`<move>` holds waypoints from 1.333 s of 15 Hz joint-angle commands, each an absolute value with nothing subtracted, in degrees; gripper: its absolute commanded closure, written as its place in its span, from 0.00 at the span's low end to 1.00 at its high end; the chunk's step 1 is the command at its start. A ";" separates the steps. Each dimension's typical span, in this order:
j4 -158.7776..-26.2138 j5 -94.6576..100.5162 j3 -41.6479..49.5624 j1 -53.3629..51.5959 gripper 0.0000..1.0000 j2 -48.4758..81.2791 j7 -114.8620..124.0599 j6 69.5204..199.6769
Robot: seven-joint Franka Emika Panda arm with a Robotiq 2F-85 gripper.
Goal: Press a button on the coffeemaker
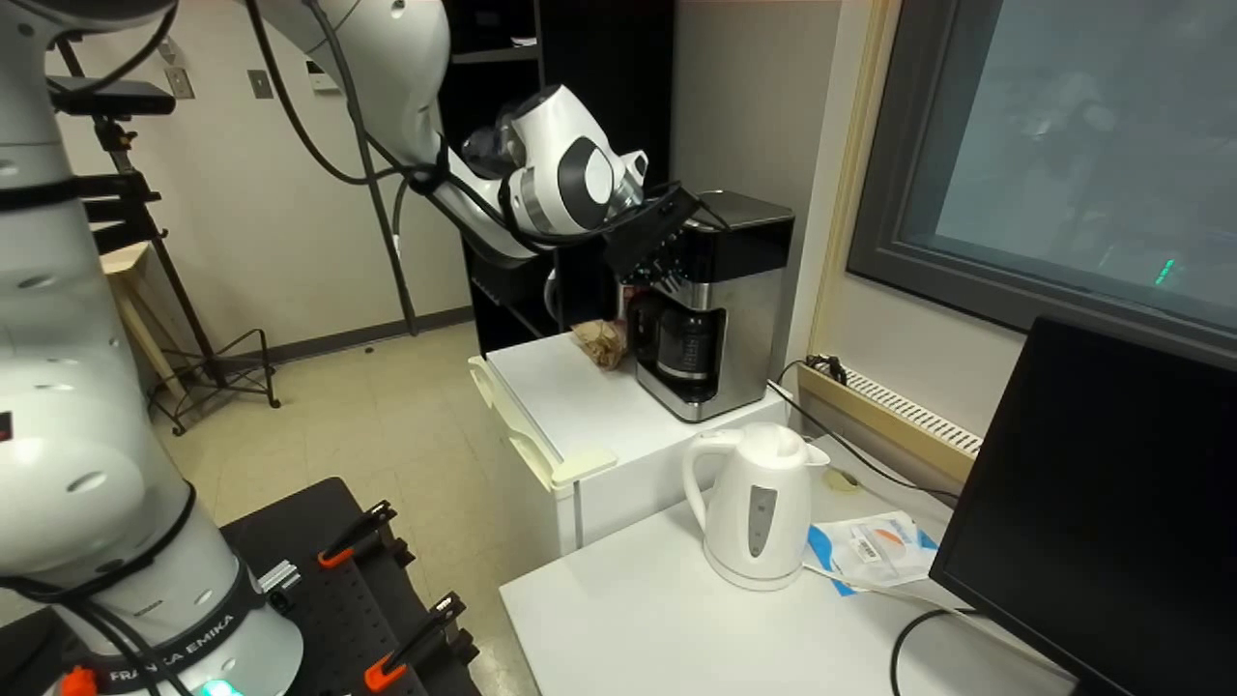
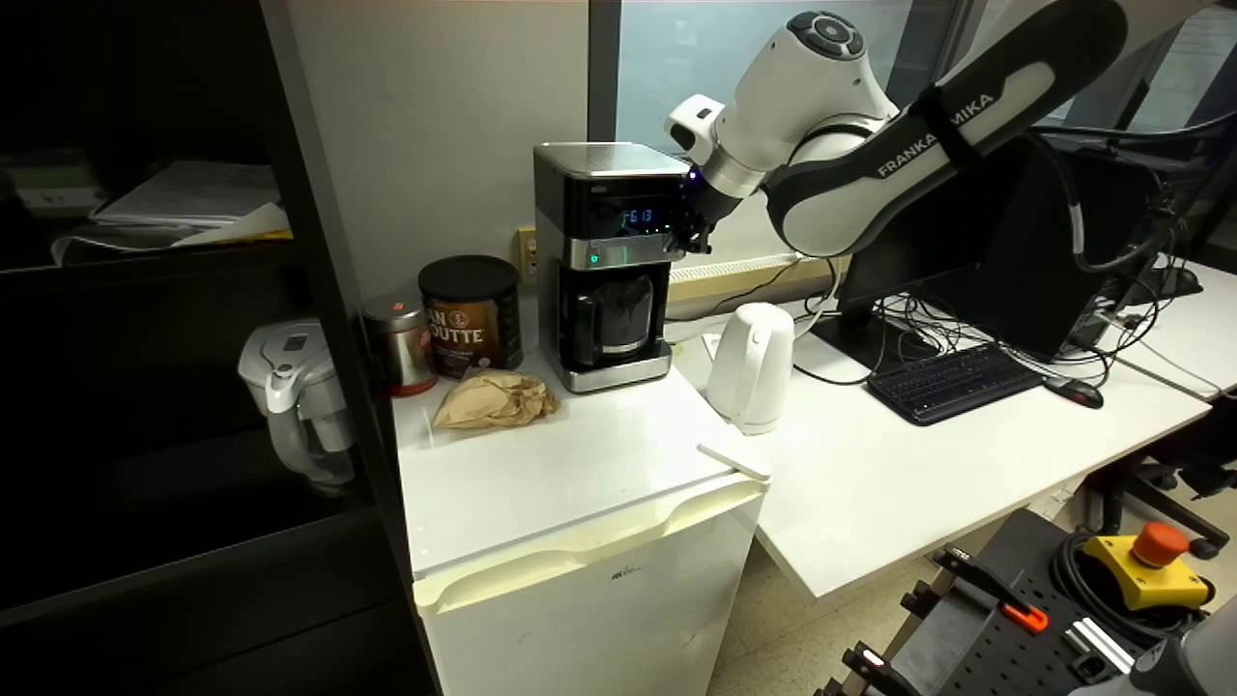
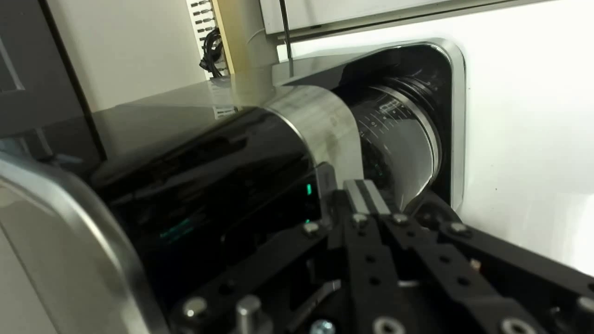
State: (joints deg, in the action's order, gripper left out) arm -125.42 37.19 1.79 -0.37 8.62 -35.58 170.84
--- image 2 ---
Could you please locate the black silver drip coffeemaker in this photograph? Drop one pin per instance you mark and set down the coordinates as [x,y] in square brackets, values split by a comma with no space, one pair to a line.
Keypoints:
[616,256]

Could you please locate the crumpled brown paper bag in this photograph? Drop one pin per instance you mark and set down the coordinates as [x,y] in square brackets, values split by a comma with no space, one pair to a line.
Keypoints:
[492,404]

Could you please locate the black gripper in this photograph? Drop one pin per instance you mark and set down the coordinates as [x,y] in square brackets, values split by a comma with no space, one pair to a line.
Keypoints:
[713,194]

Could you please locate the black computer mouse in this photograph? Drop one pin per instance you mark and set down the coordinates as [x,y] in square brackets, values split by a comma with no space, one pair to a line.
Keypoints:
[1075,392]

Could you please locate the dark brown coffee can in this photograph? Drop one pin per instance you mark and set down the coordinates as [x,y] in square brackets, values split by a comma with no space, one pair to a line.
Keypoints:
[468,320]

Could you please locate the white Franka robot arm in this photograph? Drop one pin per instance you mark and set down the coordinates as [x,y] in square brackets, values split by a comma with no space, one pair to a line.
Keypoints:
[889,131]

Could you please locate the black perforated mounting board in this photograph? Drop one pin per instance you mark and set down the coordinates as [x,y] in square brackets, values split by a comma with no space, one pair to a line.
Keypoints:
[991,644]

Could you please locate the grey framed window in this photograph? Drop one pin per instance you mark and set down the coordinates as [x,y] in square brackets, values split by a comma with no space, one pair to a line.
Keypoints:
[670,62]

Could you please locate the small red silver can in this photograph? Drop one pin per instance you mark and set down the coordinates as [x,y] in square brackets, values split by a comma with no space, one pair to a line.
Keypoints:
[402,346]

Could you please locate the black computer monitor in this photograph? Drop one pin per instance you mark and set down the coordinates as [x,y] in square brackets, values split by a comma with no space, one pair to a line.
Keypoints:
[1017,271]

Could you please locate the black shelving unit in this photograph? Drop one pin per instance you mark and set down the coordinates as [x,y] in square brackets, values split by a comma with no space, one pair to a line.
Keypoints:
[156,516]

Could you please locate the stack of white papers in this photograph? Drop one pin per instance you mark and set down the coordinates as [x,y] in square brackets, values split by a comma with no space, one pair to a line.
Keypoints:
[195,207]

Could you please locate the black office chair base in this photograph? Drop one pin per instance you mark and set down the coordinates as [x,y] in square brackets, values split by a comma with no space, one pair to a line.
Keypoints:
[1162,498]

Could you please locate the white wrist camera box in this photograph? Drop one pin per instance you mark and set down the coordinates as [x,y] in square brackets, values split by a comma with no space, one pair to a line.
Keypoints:
[697,127]

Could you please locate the beige wall outlet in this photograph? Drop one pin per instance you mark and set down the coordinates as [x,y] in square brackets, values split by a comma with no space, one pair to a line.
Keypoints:
[522,249]

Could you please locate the black keyboard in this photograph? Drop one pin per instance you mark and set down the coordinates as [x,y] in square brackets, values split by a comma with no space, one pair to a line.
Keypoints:
[952,383]

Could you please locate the small black clamp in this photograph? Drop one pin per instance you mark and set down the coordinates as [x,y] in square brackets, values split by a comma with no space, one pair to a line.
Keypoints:
[923,597]
[879,672]

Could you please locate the white electric kettle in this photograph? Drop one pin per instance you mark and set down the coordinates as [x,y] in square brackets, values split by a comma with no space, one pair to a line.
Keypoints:
[752,367]

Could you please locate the white water filter pitcher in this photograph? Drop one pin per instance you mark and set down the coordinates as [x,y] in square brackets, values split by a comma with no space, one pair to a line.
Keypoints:
[298,392]

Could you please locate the white mini fridge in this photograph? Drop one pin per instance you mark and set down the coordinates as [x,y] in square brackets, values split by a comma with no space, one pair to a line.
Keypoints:
[581,566]

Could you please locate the yellow red emergency stop button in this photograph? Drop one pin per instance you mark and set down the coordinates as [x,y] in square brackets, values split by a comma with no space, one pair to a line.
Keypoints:
[1148,566]

